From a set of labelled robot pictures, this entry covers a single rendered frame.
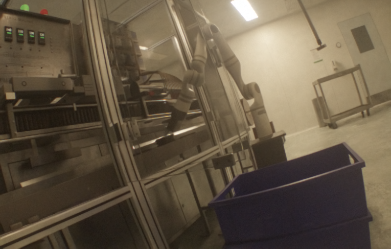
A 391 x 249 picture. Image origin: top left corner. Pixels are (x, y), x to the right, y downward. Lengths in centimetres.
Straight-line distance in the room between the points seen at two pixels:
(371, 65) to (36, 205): 597
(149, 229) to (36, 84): 68
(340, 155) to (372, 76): 477
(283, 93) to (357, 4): 302
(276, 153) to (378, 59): 494
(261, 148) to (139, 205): 77
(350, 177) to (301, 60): 494
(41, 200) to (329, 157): 118
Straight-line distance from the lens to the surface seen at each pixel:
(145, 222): 88
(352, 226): 93
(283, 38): 580
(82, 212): 71
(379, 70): 598
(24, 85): 92
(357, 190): 89
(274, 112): 565
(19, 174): 98
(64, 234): 76
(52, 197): 74
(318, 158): 121
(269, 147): 136
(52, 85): 98
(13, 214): 70
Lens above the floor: 69
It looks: 3 degrees up
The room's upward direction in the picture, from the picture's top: 18 degrees counter-clockwise
